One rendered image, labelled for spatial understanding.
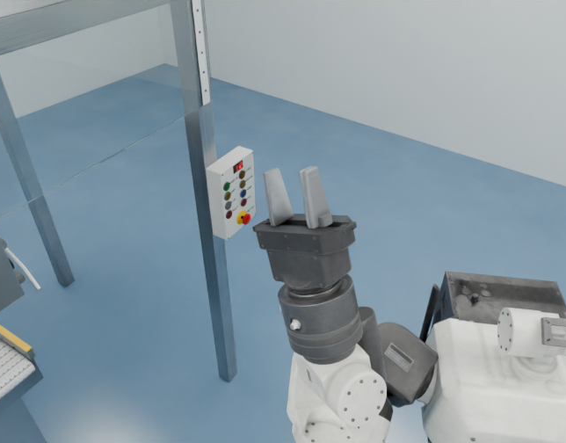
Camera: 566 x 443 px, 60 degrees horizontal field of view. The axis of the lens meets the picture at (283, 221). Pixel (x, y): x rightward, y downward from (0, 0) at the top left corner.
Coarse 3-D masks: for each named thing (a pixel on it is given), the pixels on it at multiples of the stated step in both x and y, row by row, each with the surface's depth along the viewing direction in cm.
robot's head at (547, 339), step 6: (546, 318) 65; (552, 318) 65; (558, 318) 65; (546, 324) 64; (552, 324) 64; (558, 324) 64; (564, 324) 64; (546, 330) 64; (546, 336) 64; (546, 342) 64; (552, 342) 64; (558, 342) 64; (564, 342) 64
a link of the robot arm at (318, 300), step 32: (288, 224) 56; (352, 224) 50; (288, 256) 53; (320, 256) 50; (288, 288) 54; (320, 288) 52; (352, 288) 54; (288, 320) 54; (320, 320) 52; (352, 320) 54
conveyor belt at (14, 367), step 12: (0, 348) 127; (12, 348) 127; (0, 360) 124; (12, 360) 124; (24, 360) 124; (0, 372) 122; (12, 372) 122; (24, 372) 123; (0, 384) 119; (12, 384) 121; (0, 396) 119
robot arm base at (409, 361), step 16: (384, 336) 75; (400, 336) 76; (416, 336) 77; (384, 352) 74; (400, 352) 75; (416, 352) 75; (432, 352) 76; (400, 368) 74; (416, 368) 74; (400, 384) 73; (416, 384) 73; (400, 400) 73
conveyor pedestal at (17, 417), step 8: (8, 408) 139; (16, 408) 141; (24, 408) 144; (0, 416) 137; (8, 416) 140; (16, 416) 142; (24, 416) 145; (0, 424) 138; (8, 424) 141; (16, 424) 143; (24, 424) 146; (32, 424) 149; (0, 432) 139; (8, 432) 142; (16, 432) 144; (24, 432) 147; (32, 432) 150; (40, 432) 153; (0, 440) 140; (8, 440) 143; (16, 440) 145; (24, 440) 148; (32, 440) 151; (40, 440) 154
